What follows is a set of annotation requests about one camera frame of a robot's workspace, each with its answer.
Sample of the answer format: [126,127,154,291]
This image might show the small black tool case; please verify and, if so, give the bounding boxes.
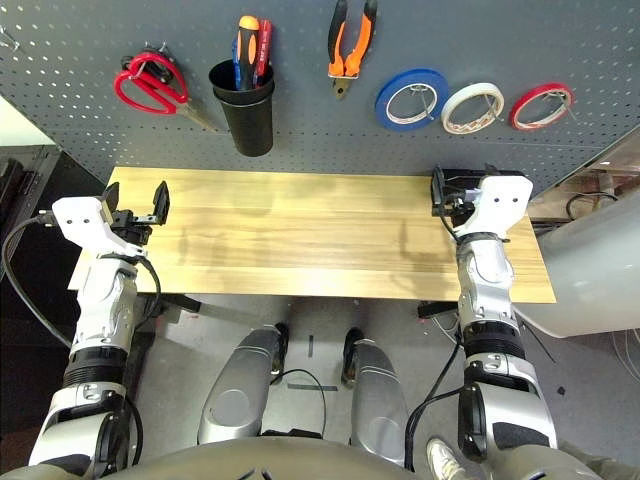
[434,168,529,194]

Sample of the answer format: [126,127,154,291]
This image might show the silver robot leg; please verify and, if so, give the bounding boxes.
[197,324,289,446]
[342,327,411,466]

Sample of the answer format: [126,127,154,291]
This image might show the silver right robot leg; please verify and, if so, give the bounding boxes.
[342,327,411,466]

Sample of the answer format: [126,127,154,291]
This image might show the clear red handled screwdriver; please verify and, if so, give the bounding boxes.
[254,18,274,89]

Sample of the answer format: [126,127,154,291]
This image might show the grey perforated pegboard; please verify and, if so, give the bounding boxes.
[0,0,640,176]

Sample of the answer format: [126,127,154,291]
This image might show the black table frame bracket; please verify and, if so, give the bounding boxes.
[159,294,201,319]

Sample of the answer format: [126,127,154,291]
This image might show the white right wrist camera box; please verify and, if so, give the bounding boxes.
[454,174,534,241]

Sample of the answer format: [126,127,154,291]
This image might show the white sneaker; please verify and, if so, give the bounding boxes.
[426,437,469,480]

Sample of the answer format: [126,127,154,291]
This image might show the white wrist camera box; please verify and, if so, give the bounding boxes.
[51,196,149,259]
[454,174,534,241]

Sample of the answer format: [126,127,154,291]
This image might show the orange black pliers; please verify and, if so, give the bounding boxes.
[327,0,380,100]

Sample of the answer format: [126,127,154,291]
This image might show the black handled scissors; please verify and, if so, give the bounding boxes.
[121,43,221,134]

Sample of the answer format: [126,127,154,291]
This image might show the white cabinet top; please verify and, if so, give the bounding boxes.
[0,97,54,149]

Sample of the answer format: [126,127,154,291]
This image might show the red handled scissors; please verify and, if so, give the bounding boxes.
[113,51,190,115]

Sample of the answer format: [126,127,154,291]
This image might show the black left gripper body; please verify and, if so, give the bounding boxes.
[109,209,155,247]

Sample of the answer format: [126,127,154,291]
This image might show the black plastic cup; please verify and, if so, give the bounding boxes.
[208,58,276,106]
[213,84,275,158]

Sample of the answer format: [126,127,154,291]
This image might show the black orange handled screwdriver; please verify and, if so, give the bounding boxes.
[236,14,261,91]

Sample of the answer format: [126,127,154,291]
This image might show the black left camera cable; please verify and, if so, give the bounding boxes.
[1,212,74,349]

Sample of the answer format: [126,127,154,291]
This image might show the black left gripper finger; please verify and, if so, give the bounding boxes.
[151,180,172,227]
[101,181,122,214]

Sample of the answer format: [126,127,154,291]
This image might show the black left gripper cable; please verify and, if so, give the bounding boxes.
[132,257,162,331]

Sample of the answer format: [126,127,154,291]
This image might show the large white rounded object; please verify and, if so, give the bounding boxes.
[514,197,640,339]

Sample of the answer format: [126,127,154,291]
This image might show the grey robot torso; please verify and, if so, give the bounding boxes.
[99,434,501,480]

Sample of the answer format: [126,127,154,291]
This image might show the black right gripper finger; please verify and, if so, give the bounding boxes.
[431,165,448,218]

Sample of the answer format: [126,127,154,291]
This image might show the thin black floor cable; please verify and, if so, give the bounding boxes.
[272,368,329,431]

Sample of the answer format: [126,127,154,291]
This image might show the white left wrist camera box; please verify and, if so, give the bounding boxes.
[51,196,149,259]

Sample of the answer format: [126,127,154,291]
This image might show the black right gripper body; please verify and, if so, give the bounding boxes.
[443,182,484,225]

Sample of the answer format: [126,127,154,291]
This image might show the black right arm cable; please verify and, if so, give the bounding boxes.
[404,197,467,474]

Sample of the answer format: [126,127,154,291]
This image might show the silver left robot leg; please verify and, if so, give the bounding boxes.
[197,324,289,446]

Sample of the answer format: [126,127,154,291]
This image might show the red tape roll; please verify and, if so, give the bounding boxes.
[508,82,575,132]

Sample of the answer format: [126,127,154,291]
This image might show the blue tape roll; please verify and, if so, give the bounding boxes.
[374,68,450,133]

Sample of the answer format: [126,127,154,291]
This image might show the white tape roll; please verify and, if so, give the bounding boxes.
[440,82,505,136]

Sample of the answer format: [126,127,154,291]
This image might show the grey metal cabinet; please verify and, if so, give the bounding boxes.
[0,144,61,281]

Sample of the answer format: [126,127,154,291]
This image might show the black cable coil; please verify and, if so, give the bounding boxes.
[567,192,619,221]

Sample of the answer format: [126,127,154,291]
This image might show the brown wooden furniture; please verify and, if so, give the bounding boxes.
[529,159,640,221]

